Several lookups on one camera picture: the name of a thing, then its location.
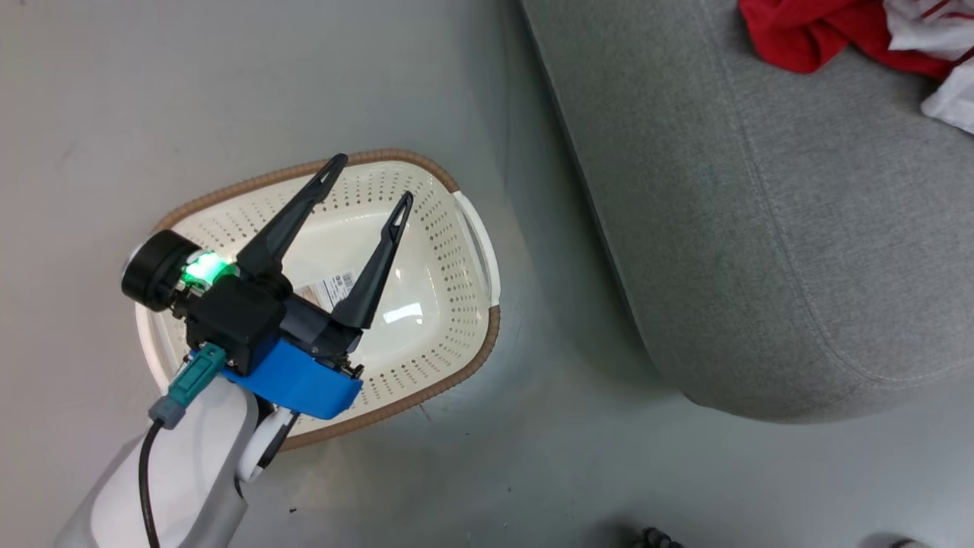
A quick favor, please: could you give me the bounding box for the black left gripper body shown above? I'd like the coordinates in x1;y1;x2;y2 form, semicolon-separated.
122;230;364;374

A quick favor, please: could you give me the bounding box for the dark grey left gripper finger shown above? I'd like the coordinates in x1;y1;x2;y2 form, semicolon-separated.
237;155;349;276
331;192;414;330

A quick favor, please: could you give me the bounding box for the red garment with white stripes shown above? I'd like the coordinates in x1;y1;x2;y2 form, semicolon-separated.
738;0;953;78

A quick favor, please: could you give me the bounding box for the grey fabric sofa seat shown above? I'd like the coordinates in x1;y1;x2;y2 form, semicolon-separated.
520;0;974;423

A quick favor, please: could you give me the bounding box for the white barcode sticker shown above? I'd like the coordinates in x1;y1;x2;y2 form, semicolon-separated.
295;272;357;314

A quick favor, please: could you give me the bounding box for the teal cable connector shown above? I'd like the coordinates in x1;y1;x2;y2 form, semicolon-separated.
148;342;228;431

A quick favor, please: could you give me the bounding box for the thin black cable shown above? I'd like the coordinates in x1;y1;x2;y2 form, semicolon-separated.
138;421;165;548

